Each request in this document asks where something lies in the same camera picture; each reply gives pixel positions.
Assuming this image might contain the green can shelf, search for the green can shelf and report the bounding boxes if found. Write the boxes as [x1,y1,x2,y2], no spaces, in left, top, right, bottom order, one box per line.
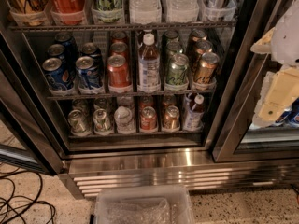
[165,53,189,91]
[93,0,123,23]

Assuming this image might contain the clear water bottle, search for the clear water bottle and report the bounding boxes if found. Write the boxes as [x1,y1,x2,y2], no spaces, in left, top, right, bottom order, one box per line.
[129,0,162,24]
[162,0,199,23]

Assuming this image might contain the silver can bottom shelf left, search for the silver can bottom shelf left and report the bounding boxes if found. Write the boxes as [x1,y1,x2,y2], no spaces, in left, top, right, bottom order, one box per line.
[68,109,92,136]

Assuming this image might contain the gold can bottom shelf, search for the gold can bottom shelf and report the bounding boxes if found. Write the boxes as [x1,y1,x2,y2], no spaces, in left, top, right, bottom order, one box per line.
[163,105,180,132]

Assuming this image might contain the clear plastic bin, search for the clear plastic bin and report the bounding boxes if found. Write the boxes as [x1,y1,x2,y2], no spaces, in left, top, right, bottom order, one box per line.
[93,185,195,224]

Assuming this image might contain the green can top shelf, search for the green can top shelf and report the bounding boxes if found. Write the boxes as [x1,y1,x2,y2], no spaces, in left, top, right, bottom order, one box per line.
[93,0,123,23]

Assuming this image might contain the green can middle shelf front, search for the green can middle shelf front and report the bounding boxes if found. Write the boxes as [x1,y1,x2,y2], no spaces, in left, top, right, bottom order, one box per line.
[165,53,189,91]

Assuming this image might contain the gold can middle shelf front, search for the gold can middle shelf front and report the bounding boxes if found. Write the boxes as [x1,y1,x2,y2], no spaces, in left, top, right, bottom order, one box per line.
[192,52,220,91]

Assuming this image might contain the silver can shelf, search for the silver can shelf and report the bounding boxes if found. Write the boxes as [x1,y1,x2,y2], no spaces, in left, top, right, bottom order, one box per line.
[68,109,92,136]
[93,108,113,135]
[203,0,233,21]

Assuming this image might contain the blue pepsi can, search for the blue pepsi can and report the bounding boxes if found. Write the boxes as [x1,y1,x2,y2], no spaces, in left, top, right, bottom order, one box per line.
[42,58,75,96]
[76,56,103,94]

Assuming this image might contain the clear water bottle left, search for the clear water bottle left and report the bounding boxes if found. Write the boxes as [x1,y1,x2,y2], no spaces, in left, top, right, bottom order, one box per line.
[129,0,162,24]

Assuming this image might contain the blue Pepsi can front left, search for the blue Pepsi can front left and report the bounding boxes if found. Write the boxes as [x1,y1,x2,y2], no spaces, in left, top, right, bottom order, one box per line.
[42,58,75,96]

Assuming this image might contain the blue Pepsi can right fridge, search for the blue Pepsi can right fridge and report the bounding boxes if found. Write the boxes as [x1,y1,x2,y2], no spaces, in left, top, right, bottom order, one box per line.
[274,105,292,126]

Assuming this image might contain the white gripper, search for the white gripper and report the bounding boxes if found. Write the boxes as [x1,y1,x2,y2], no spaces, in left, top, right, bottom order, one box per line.
[250,0,299,128]

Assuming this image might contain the brown tea bottle white cap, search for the brown tea bottle white cap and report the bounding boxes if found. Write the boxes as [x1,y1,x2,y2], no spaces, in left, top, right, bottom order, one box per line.
[138,34,161,93]

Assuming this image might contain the tilted bottle bottom shelf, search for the tilted bottle bottom shelf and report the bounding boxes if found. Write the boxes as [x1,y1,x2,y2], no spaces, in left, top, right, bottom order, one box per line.
[183,93,205,131]

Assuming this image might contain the red soda can front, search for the red soda can front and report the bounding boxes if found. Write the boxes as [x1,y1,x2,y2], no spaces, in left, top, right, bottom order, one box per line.
[107,55,133,93]

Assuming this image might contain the red can bottom shelf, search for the red can bottom shelf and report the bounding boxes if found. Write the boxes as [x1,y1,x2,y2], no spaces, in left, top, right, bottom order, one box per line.
[140,106,157,132]

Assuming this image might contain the clear bottle bottom shelf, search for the clear bottle bottom shelf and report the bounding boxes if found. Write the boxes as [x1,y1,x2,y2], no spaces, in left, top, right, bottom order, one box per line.
[114,106,135,134]

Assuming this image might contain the silver can top shelf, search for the silver can top shelf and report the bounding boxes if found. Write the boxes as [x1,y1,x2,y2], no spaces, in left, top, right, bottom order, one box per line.
[203,0,233,21]

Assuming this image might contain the black floor cables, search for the black floor cables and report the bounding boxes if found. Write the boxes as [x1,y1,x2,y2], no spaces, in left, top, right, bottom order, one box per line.
[0,162,57,224]

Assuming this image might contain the gold can shelf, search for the gold can shelf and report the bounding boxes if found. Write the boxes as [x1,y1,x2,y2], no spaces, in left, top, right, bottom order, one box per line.
[192,52,220,91]
[163,105,180,132]

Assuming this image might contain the red Coca-Cola can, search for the red Coca-Cola can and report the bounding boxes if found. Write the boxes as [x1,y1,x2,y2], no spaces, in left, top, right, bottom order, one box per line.
[52,0,85,25]

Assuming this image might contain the clear water bottle right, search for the clear water bottle right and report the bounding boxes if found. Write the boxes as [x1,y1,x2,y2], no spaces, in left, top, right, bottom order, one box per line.
[162,0,199,23]

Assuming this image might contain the stainless steel fridge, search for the stainless steel fridge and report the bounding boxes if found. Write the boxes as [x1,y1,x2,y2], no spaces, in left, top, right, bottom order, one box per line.
[0,0,299,199]

